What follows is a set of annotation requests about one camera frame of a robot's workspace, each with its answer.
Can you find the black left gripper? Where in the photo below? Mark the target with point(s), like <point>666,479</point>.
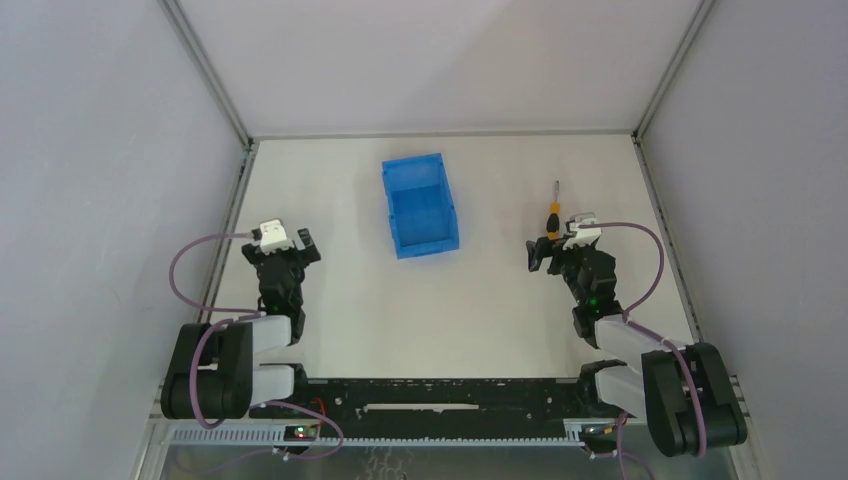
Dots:
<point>279,257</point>

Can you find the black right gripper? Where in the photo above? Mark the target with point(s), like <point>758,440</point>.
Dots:
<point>561,254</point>

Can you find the orange black handled screwdriver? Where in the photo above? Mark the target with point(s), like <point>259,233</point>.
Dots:
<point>553,219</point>

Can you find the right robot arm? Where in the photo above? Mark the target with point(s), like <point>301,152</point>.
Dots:
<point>656,374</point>

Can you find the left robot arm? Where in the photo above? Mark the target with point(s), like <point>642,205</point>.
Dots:
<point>210,376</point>

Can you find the blue plastic bin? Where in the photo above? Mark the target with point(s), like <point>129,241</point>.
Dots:
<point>422,214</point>

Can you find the small electronics board with leds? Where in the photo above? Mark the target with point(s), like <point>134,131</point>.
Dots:
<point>301,433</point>

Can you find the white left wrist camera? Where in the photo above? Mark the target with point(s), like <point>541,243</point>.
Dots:
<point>273,236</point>

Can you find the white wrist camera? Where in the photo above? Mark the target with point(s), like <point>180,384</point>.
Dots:
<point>588,231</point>
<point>273,236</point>

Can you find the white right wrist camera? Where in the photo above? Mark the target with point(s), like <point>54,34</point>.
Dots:
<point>588,231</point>

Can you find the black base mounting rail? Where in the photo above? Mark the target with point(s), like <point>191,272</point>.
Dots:
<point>447,409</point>

